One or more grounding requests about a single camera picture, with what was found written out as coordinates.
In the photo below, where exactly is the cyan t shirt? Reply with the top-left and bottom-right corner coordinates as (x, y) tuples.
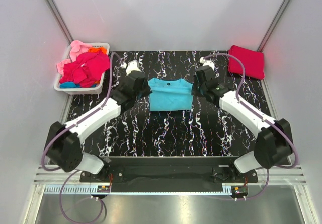
(148, 78), (193, 112)

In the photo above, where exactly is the magenta t shirt in basket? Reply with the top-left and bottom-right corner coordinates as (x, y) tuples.
(59, 51), (110, 88)

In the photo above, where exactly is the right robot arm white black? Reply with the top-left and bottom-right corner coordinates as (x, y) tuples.
(192, 66), (295, 182)

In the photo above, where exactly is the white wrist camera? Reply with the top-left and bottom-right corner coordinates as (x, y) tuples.
(199, 57), (215, 71)
(121, 60), (141, 76)

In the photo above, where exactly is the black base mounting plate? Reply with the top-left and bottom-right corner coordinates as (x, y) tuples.
(80, 157), (258, 195)

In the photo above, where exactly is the orange t shirt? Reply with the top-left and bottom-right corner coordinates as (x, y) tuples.
(88, 47), (107, 54)

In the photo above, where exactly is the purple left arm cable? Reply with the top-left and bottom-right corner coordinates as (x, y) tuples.
(41, 52), (126, 172)

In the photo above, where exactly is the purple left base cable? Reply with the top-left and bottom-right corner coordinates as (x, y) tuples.
(59, 170), (107, 222)

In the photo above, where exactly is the aluminium frame rail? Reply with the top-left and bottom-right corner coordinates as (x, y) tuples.
(33, 166), (306, 186)

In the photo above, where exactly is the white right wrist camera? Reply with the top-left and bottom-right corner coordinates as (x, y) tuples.
(199, 57), (215, 71)

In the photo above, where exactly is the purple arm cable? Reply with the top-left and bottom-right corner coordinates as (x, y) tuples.
(41, 52), (126, 172)
(203, 53), (300, 168)

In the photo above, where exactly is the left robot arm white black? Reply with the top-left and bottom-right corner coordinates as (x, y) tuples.
(44, 70), (151, 182)

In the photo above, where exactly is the white plastic laundry basket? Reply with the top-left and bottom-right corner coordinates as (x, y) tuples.
(54, 42), (110, 95)

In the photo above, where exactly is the blue t shirt in basket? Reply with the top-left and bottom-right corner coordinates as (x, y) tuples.
(59, 82), (97, 89)

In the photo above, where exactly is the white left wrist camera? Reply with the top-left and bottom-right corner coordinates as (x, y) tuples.
(121, 60), (141, 76)

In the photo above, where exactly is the folded red t shirt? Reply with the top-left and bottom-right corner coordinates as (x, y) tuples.
(228, 45), (265, 80)

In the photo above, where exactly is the light pink t shirt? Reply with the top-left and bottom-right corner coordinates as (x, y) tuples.
(56, 40), (92, 76)

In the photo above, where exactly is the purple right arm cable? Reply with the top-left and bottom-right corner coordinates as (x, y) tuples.
(203, 53), (300, 168)

